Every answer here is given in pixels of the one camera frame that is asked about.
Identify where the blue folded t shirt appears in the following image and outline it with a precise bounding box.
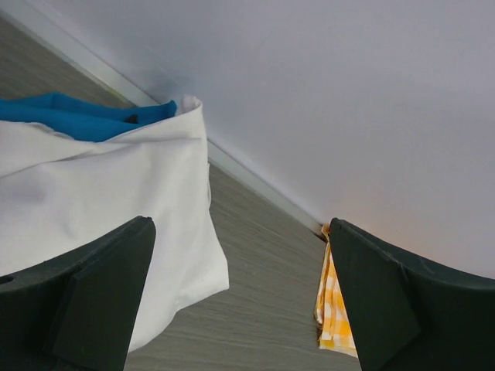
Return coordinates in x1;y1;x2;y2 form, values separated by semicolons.
1;93;177;142

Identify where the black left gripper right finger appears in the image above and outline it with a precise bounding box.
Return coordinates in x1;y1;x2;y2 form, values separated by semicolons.
329;218;494;370

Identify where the white t shirt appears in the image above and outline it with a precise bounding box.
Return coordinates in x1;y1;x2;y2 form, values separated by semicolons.
1;97;229;350

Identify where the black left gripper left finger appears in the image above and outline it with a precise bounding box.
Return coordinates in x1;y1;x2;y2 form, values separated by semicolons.
1;216;156;370

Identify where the yellow checkered cloth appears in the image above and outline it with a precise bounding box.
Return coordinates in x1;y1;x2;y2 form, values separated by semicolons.
314;223;358;358

